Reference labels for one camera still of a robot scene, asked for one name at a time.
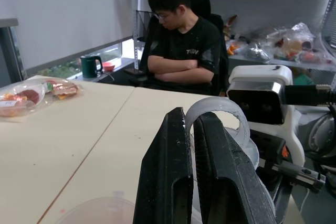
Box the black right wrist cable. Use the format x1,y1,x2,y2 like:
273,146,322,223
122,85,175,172
285,83,336,108

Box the green item on shelf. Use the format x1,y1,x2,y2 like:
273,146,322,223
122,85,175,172
292,73,316,86

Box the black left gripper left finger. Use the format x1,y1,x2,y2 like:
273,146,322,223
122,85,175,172
133,107,194,224

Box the man in black T-shirt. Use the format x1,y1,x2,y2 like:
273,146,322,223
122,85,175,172
146,0,229,96

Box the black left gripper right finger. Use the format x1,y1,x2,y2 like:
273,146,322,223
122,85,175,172
193,112,278,224

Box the dark green electric kettle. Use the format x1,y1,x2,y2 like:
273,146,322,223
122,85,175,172
80,54,104,79

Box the clear bag of grey items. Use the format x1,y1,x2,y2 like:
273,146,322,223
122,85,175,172
244,42,272,64

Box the dark grey cabinet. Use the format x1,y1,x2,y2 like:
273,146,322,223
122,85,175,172
0,18,27,88

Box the black office chair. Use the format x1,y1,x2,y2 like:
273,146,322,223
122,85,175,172
128,0,230,97

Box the orange foil snack packet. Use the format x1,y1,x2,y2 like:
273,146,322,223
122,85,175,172
51,80,81,100

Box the clear bag of colourful toys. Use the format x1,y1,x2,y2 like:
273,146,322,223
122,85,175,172
267,23,319,64

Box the black wire mesh basket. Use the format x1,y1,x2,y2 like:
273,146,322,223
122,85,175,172
134,9,154,42

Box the small red bowl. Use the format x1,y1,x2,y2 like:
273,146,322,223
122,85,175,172
102,61,116,72

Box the small green orange snack packet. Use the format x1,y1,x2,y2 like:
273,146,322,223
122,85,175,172
43,80,55,94

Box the translucent white plastic cup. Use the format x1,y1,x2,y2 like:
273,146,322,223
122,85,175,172
184,97,278,224

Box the bagged food packets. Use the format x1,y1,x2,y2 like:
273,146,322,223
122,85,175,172
0,81,46,118

